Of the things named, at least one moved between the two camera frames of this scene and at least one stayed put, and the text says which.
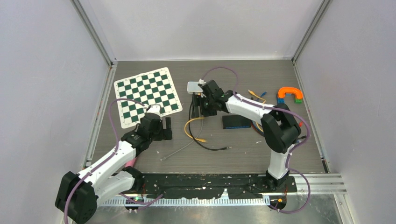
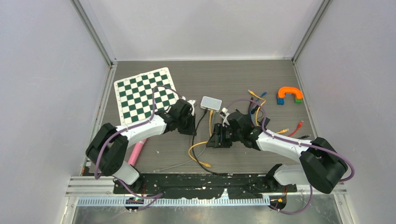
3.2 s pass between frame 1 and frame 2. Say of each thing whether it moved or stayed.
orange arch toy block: stayed
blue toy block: stayed
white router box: moved
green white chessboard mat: stayed
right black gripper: moved
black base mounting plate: stayed
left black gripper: moved
